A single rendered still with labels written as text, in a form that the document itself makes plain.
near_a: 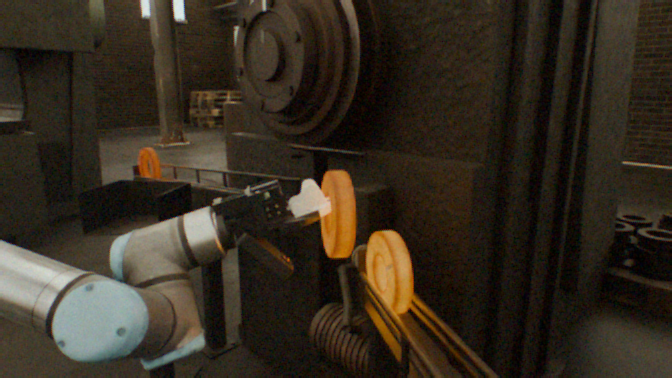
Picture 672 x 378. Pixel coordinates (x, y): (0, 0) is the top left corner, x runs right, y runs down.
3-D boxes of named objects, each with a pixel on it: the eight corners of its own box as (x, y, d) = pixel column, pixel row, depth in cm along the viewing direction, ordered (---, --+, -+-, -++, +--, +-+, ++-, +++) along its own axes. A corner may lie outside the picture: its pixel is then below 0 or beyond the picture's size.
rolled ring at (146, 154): (150, 148, 192) (158, 147, 194) (136, 147, 205) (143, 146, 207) (156, 189, 195) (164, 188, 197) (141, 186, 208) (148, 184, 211)
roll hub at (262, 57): (252, 110, 124) (246, 4, 117) (319, 115, 105) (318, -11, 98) (235, 111, 120) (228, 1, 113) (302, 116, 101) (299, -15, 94)
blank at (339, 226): (336, 167, 84) (319, 167, 83) (357, 173, 69) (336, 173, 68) (336, 245, 86) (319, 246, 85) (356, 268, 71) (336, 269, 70)
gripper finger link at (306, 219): (319, 212, 71) (268, 229, 70) (322, 220, 72) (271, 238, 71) (315, 204, 76) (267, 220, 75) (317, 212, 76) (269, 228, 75)
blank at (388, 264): (389, 317, 86) (374, 320, 85) (375, 241, 91) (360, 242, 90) (421, 308, 72) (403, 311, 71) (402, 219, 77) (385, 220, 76)
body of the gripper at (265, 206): (282, 185, 70) (209, 209, 68) (298, 232, 72) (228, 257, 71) (279, 175, 77) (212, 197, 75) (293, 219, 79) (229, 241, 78)
